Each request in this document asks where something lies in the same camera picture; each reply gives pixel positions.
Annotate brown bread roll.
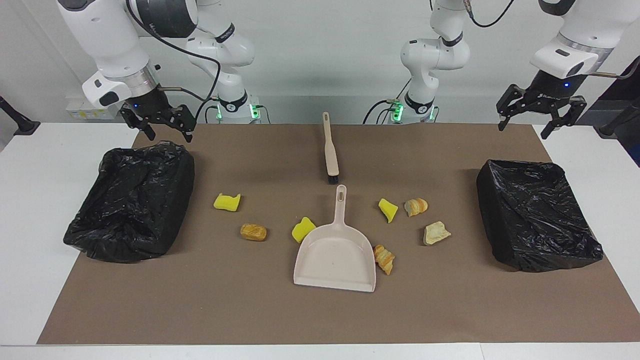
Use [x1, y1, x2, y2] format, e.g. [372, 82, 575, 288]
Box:
[239, 223, 268, 242]

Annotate large golden croissant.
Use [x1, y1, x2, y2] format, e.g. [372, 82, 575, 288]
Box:
[372, 244, 396, 276]

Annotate beige hand brush black bristles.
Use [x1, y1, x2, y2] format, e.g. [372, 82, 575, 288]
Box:
[321, 111, 341, 185]

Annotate small golden croissant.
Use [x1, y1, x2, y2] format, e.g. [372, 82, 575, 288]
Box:
[404, 197, 430, 218]

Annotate black base cable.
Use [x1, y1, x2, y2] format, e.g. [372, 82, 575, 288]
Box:
[362, 99, 401, 125]
[202, 95, 222, 124]

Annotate black bag-lined bin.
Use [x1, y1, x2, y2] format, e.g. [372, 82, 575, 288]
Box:
[475, 159, 604, 273]
[63, 140, 196, 264]

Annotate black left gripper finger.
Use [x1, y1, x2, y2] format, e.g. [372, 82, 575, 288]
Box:
[496, 84, 531, 132]
[540, 95, 588, 141]

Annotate yellow notched sponge piece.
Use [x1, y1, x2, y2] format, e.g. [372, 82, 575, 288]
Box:
[213, 192, 242, 213]

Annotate pale bread piece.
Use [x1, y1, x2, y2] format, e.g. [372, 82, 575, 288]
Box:
[423, 221, 452, 246]

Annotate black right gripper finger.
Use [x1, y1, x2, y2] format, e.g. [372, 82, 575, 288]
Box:
[165, 104, 197, 144]
[119, 106, 157, 142]

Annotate beige plastic dustpan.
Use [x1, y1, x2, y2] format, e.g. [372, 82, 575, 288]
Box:
[293, 184, 377, 293]

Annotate yellow wedge sponge piece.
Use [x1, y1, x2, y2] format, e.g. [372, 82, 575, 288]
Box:
[378, 198, 399, 224]

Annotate black stand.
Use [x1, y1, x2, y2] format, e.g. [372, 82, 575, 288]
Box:
[599, 97, 640, 138]
[0, 95, 41, 137]

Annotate brown table mat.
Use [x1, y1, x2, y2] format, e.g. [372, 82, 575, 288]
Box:
[36, 123, 640, 346]

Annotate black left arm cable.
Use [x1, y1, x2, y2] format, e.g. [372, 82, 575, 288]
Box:
[464, 0, 640, 81]

